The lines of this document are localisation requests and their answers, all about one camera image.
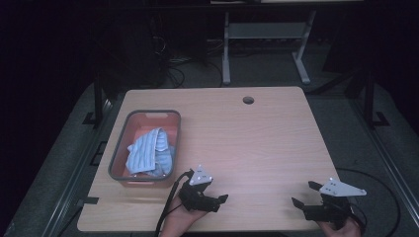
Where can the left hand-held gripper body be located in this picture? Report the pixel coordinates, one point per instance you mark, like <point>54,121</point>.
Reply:
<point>197,197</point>

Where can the person's left hand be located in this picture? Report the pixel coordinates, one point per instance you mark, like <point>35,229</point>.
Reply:
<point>179,220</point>

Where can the metal floor rail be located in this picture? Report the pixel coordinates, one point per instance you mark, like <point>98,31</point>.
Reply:
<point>79,171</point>
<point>388,164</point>

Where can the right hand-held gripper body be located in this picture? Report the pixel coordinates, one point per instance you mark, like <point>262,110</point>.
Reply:
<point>329,207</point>

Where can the person's right hand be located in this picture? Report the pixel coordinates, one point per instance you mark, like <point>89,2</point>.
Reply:
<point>342,230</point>

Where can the blue striped cloth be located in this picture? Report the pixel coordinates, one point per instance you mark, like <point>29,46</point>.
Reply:
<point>146,151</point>

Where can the white metal stand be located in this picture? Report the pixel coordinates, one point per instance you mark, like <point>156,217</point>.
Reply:
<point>263,31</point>

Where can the black tape strip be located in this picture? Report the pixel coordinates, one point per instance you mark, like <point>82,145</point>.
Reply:
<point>91,200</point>

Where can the black metal post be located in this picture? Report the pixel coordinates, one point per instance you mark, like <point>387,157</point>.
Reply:
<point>369,98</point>
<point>98,98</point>

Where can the pink basket with grey rim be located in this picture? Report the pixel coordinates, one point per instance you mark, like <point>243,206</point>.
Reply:
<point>141,120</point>

